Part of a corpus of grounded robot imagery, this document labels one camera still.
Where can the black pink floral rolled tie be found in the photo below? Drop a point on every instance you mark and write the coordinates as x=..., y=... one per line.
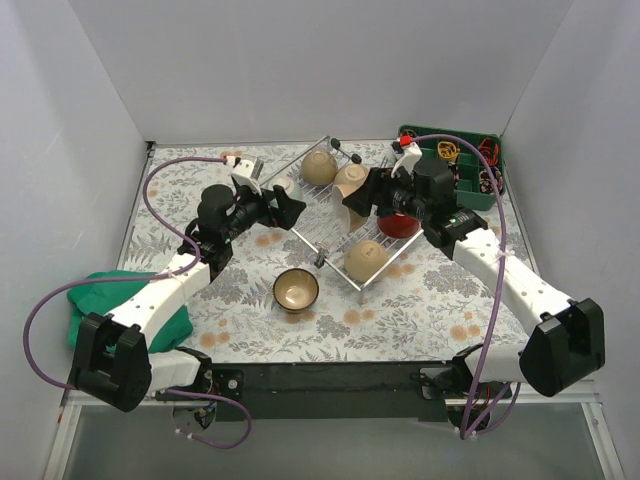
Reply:
x=490, y=178

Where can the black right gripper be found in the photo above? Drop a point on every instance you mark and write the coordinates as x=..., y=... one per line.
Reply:
x=378, y=189

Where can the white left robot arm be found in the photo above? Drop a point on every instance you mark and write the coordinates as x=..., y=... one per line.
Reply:
x=112, y=361

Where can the yellow rolled tie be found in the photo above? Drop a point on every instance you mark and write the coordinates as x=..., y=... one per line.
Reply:
x=448, y=151

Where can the silver metal dish rack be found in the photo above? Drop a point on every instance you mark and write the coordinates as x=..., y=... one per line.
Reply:
x=319, y=229

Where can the beige bowl white flower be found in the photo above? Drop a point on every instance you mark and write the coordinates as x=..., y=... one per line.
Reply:
x=349, y=178

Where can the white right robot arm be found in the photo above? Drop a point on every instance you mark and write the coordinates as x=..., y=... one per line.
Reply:
x=566, y=337

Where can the olive beige plain bowl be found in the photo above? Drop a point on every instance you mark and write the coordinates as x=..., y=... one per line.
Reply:
x=319, y=168

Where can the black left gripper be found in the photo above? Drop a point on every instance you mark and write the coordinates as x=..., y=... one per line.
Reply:
x=271, y=206

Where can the green folded garment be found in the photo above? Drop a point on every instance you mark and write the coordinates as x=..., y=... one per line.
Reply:
x=100, y=298

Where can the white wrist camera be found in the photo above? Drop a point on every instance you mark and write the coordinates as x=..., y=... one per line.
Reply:
x=245, y=172
x=407, y=154

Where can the orange navy striped rolled tie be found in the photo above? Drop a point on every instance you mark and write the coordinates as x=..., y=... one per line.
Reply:
x=490, y=149

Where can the black white floral rolled tie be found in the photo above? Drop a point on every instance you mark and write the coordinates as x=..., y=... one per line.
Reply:
x=454, y=169

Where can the red ceramic bowl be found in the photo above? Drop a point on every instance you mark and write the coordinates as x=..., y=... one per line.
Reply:
x=398, y=226

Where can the pale green ribbed bowl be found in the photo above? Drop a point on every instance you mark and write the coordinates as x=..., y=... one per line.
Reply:
x=291, y=187

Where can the green divided plastic box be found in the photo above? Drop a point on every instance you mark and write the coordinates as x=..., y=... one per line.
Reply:
x=468, y=194

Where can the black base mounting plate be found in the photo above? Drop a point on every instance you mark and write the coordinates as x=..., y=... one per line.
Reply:
x=340, y=390

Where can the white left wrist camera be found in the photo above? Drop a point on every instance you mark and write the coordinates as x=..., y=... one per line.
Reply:
x=245, y=172

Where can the beige floral bowl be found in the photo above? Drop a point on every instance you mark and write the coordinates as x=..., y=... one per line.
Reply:
x=348, y=220

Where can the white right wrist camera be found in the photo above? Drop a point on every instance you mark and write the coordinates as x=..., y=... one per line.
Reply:
x=407, y=154

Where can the beige bowl bird motif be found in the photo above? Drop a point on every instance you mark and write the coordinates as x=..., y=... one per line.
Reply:
x=364, y=259

